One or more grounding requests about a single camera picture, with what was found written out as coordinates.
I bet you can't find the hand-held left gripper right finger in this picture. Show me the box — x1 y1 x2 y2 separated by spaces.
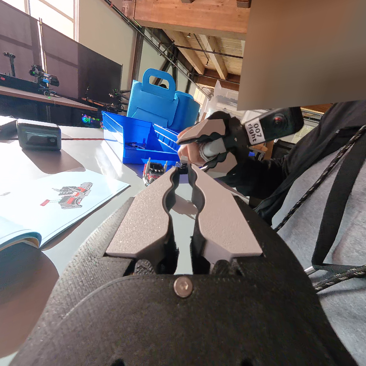
187 164 263 275

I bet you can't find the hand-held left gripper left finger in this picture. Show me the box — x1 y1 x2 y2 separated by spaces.
105 166 181 274

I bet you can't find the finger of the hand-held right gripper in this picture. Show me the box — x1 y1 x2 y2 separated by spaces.
200 153 238 179
176 118 229 145

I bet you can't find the black red toy brick truck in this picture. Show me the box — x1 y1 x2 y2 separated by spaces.
142 157 173 187

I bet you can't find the blue plastic parts bin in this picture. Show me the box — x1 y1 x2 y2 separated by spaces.
153 124 190 153
102 111 181 165

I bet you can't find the light blue instruction booklet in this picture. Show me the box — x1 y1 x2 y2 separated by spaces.
0 167 131 252

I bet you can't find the person's right forearm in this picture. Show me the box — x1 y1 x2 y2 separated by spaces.
220 156 289 201

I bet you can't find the grey desk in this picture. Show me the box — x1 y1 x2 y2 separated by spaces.
0 116 249 366

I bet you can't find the person's right hand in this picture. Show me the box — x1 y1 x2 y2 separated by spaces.
179 140 219 167

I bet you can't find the blue felt bag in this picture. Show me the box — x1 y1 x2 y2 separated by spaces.
127 68 201 132

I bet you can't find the dark grey cube device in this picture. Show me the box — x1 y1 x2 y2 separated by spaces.
16 118 62 151

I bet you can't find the long wooden table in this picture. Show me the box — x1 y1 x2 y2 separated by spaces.
0 85 98 112

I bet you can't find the black adapter box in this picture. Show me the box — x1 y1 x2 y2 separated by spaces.
0 116 18 138

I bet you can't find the black speckled cord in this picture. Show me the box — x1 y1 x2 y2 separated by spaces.
274 133 366 292

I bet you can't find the black wall screen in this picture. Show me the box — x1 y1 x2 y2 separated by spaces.
77 43 123 102

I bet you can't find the black webbing strap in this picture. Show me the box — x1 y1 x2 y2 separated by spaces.
311 140 366 267

